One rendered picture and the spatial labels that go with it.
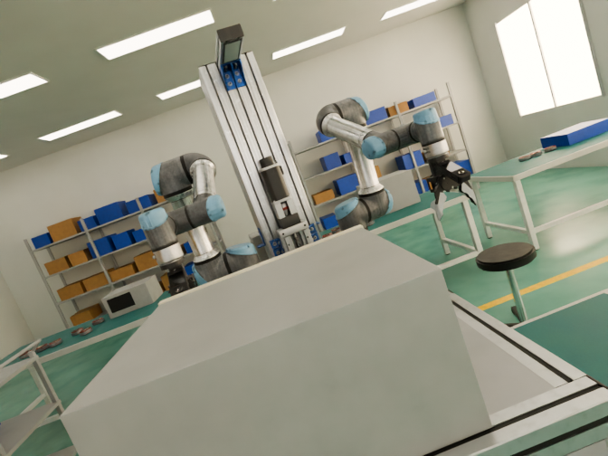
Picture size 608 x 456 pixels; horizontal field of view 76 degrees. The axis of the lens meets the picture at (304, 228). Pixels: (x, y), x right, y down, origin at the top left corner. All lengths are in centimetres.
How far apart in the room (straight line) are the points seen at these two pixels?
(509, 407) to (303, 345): 27
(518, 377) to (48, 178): 829
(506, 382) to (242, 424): 34
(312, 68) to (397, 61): 162
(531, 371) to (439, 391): 17
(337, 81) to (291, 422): 752
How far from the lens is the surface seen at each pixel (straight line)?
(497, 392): 60
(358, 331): 44
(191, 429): 48
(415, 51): 836
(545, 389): 59
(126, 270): 760
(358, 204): 171
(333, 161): 706
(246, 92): 184
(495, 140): 875
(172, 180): 156
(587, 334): 140
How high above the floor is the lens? 147
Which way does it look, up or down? 8 degrees down
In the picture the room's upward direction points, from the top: 21 degrees counter-clockwise
